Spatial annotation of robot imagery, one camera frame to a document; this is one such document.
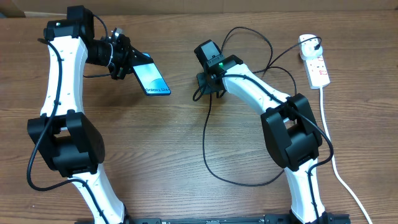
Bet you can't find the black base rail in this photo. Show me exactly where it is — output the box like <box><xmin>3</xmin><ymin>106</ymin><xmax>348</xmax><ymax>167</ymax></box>
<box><xmin>74</xmin><ymin>213</ymin><xmax>352</xmax><ymax>224</ymax></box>

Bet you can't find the white power strip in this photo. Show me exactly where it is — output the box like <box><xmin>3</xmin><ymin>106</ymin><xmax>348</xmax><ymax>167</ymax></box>
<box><xmin>303</xmin><ymin>56</ymin><xmax>330</xmax><ymax>90</ymax></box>

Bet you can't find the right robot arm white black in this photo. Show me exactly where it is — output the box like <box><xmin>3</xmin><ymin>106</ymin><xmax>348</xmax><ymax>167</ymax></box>
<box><xmin>194</xmin><ymin>40</ymin><xmax>326</xmax><ymax>223</ymax></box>

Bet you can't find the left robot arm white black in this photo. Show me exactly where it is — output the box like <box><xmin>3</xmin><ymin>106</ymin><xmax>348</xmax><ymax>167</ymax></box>
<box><xmin>27</xmin><ymin>6</ymin><xmax>153</xmax><ymax>223</ymax></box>

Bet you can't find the white charger plug adapter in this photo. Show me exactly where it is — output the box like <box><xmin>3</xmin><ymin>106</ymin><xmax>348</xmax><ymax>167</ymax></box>
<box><xmin>298</xmin><ymin>34</ymin><xmax>323</xmax><ymax>60</ymax></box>

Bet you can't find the white power strip cord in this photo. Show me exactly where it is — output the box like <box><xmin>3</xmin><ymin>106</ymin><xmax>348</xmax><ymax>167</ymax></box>
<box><xmin>318</xmin><ymin>86</ymin><xmax>373</xmax><ymax>224</ymax></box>

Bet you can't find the black smartphone blue screen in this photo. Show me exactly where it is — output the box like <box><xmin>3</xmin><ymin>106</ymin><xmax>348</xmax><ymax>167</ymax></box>
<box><xmin>132</xmin><ymin>62</ymin><xmax>171</xmax><ymax>96</ymax></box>

